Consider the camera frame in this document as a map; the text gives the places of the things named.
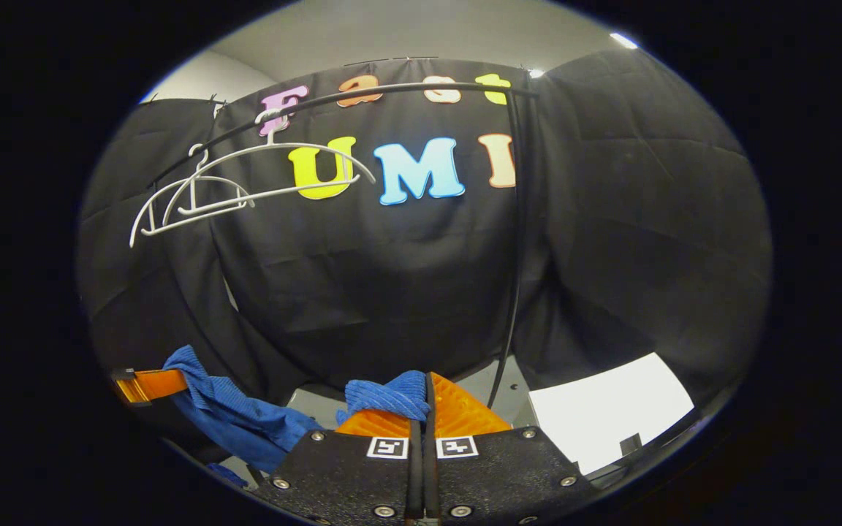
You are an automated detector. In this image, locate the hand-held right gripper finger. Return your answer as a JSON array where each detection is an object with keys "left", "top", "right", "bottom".
[
  {"left": 425, "top": 371, "right": 599, "bottom": 526},
  {"left": 257, "top": 398, "right": 428, "bottom": 526}
]

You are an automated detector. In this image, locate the blue corduroy jacket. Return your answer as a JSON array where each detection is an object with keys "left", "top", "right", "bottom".
[{"left": 163, "top": 345, "right": 433, "bottom": 489}]

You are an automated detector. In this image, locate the white plastic clothes hanger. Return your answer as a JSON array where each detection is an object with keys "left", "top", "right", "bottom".
[
  {"left": 129, "top": 144, "right": 255, "bottom": 249},
  {"left": 162, "top": 108, "right": 378, "bottom": 227}
]

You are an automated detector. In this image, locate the black metal clothes rack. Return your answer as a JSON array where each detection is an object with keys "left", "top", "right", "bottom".
[{"left": 147, "top": 80, "right": 540, "bottom": 410}]

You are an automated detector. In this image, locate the white flat sheet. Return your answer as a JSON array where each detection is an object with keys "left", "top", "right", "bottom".
[{"left": 528, "top": 352, "right": 696, "bottom": 476}]

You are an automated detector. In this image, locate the black backdrop cloth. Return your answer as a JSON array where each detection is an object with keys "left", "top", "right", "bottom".
[{"left": 77, "top": 50, "right": 773, "bottom": 439}]

